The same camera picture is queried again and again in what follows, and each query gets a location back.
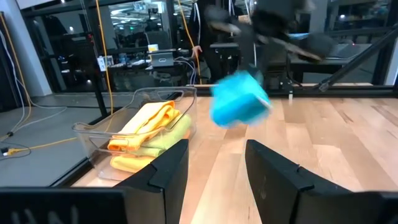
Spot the clear plastic bin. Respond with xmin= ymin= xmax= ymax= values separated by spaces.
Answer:
xmin=72 ymin=86 xmax=198 ymax=182

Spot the teal microfiber towel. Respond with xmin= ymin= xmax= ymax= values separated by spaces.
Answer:
xmin=210 ymin=70 xmax=273 ymax=129

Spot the yellow extension cable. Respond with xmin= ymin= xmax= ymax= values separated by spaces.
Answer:
xmin=2 ymin=136 xmax=78 ymax=156

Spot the orange microfiber towel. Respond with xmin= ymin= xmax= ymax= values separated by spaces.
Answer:
xmin=109 ymin=154 xmax=156 ymax=174
xmin=107 ymin=100 xmax=182 ymax=152

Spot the green microfiber towel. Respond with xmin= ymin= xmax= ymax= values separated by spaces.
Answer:
xmin=129 ymin=113 xmax=193 ymax=158

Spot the person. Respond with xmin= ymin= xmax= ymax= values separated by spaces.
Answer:
xmin=188 ymin=0 xmax=225 ymax=84

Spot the grey device on desk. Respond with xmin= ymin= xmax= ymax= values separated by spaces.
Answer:
xmin=149 ymin=51 xmax=175 ymax=68

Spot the white floor cable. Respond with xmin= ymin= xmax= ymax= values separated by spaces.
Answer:
xmin=0 ymin=27 xmax=68 ymax=135

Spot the yellow hanging cable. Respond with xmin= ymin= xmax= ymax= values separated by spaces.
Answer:
xmin=177 ymin=0 xmax=203 ymax=85
xmin=95 ymin=0 xmax=114 ymax=116

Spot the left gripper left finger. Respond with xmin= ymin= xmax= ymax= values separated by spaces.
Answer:
xmin=116 ymin=139 xmax=190 ymax=224

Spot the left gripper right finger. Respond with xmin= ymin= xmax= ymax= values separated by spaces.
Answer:
xmin=244 ymin=139 xmax=351 ymax=224

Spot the black desk frame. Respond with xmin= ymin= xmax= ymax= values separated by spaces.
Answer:
xmin=289 ymin=42 xmax=374 ymax=84

